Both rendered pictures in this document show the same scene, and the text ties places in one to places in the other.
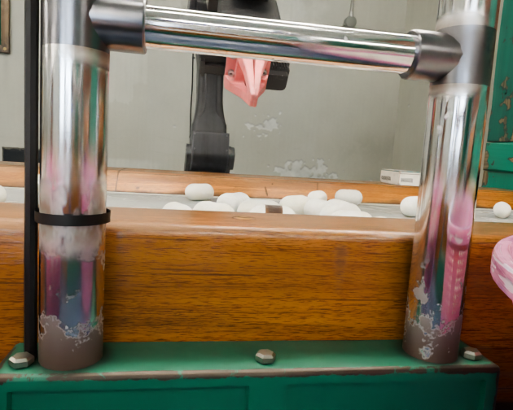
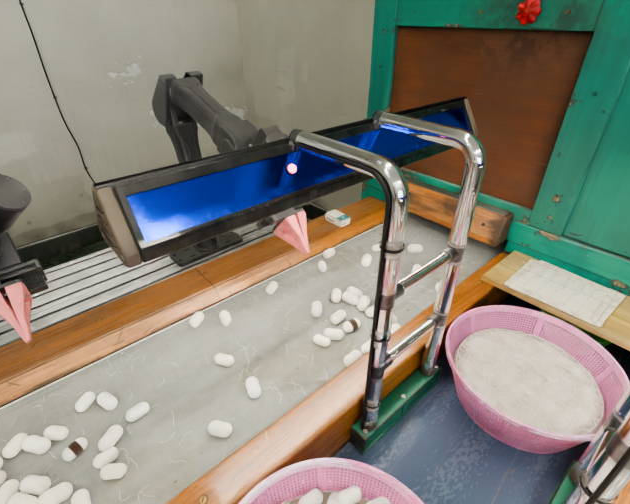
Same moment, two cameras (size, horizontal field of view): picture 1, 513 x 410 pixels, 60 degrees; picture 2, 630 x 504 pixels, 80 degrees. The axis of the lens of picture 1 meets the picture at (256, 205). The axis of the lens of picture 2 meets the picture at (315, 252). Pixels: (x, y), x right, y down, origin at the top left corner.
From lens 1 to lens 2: 0.55 m
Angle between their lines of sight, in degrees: 39
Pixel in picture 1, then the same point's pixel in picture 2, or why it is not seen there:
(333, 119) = (189, 55)
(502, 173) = (374, 188)
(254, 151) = (126, 99)
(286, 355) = (404, 392)
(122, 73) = not seen: outside the picture
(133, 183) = (226, 290)
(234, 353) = (395, 398)
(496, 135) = not seen: hidden behind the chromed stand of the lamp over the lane
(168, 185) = (243, 282)
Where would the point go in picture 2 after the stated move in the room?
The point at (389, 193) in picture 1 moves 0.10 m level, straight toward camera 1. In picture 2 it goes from (339, 235) to (352, 256)
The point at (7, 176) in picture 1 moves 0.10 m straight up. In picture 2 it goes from (160, 321) to (147, 278)
